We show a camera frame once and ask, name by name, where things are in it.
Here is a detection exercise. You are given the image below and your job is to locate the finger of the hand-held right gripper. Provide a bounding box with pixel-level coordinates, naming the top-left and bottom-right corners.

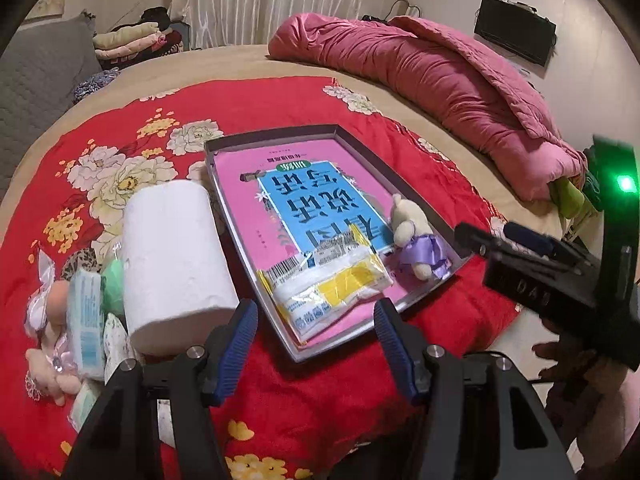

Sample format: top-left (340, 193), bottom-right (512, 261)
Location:
top-left (504, 223), bottom-right (556, 256)
top-left (454, 223), bottom-right (503, 261)

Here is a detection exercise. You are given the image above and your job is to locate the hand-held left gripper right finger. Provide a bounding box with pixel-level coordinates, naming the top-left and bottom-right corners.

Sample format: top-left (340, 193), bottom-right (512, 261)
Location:
top-left (372, 298), bottom-right (576, 480)

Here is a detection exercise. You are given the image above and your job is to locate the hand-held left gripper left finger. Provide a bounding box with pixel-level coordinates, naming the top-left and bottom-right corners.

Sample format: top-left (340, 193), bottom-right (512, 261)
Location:
top-left (62, 299), bottom-right (259, 480)

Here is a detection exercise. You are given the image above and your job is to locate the white teddy bear purple dress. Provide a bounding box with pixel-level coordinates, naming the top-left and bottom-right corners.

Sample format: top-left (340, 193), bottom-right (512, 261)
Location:
top-left (389, 194), bottom-right (453, 281)

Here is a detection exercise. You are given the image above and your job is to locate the yellow and white packet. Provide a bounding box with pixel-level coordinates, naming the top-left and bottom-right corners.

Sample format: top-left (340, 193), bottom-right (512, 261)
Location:
top-left (256, 225), bottom-right (393, 345)

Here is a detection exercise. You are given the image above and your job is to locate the pale green tissue pack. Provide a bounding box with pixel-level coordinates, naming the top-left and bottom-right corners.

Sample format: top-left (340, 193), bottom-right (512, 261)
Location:
top-left (66, 269), bottom-right (107, 381)

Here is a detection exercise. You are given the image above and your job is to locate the small white packet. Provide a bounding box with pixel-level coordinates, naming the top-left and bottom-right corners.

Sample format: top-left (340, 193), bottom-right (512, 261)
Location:
top-left (70, 382), bottom-right (101, 432)

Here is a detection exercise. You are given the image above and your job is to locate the grey cardboard box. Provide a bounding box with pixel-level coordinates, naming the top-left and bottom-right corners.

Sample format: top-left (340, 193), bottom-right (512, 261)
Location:
top-left (204, 124), bottom-right (476, 363)

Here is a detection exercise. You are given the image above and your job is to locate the person's right forearm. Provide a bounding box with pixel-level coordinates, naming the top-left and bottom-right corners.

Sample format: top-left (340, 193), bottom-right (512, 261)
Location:
top-left (545, 380), bottom-right (640, 466)

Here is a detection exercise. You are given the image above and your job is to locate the person's right hand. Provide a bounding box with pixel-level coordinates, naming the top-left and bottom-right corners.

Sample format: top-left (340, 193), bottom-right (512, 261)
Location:
top-left (532, 317), bottom-right (640, 396)

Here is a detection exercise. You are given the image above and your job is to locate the green cloth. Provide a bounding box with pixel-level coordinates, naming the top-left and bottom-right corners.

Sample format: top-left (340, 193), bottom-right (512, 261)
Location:
top-left (550, 175), bottom-right (587, 219)

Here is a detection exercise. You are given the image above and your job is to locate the red floral blanket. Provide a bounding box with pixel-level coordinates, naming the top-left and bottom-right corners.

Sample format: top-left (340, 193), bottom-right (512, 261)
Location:
top-left (0, 77), bottom-right (526, 480)

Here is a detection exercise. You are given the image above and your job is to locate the white toilet paper roll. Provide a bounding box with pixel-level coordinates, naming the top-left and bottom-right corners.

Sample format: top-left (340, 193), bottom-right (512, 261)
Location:
top-left (121, 180), bottom-right (240, 356)

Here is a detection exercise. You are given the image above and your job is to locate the green makeup puff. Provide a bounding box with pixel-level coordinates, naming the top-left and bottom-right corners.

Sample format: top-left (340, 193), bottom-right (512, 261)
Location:
top-left (101, 259), bottom-right (126, 318)

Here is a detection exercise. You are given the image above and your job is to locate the pink and blue book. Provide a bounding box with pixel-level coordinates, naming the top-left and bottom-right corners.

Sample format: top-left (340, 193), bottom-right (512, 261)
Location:
top-left (214, 137), bottom-right (453, 346)

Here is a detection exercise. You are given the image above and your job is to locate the pink quilt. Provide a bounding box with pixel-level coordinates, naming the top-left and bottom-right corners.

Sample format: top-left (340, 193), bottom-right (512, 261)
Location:
top-left (267, 14), bottom-right (588, 201)

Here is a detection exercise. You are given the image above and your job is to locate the leopard print scrunchie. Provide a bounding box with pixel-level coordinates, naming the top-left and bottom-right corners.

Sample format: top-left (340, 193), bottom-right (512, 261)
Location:
top-left (61, 247), bottom-right (112, 281)

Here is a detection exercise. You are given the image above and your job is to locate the peach makeup puff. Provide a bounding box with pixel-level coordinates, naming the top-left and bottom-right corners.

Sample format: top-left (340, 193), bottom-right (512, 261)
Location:
top-left (46, 281), bottom-right (71, 330)

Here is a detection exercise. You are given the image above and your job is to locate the pink plush toy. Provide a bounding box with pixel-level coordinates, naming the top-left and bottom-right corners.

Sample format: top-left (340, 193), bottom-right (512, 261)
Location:
top-left (25, 327), bottom-right (83, 407)

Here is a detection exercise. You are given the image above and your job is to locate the blue floral cloth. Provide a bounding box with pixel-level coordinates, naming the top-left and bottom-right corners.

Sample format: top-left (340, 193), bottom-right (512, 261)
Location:
top-left (72, 67), bottom-right (121, 103)

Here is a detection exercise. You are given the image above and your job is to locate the white curtain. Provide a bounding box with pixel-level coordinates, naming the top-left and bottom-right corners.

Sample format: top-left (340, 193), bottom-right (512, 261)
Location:
top-left (170, 0), bottom-right (401, 51)

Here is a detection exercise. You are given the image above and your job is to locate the pile of folded clothes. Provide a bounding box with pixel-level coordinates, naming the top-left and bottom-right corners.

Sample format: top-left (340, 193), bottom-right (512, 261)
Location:
top-left (92, 7), bottom-right (183, 58)

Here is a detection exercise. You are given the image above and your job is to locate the grey quilted cover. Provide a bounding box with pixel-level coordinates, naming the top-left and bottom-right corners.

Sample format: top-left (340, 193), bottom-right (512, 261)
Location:
top-left (0, 15), bottom-right (101, 196)

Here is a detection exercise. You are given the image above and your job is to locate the black wall monitor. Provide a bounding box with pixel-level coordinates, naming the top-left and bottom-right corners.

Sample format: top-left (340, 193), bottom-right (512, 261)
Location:
top-left (474, 0), bottom-right (557, 67)

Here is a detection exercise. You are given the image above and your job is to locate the wall picture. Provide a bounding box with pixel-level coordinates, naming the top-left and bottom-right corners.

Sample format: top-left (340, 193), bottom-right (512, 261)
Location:
top-left (25, 0), bottom-right (68, 22)

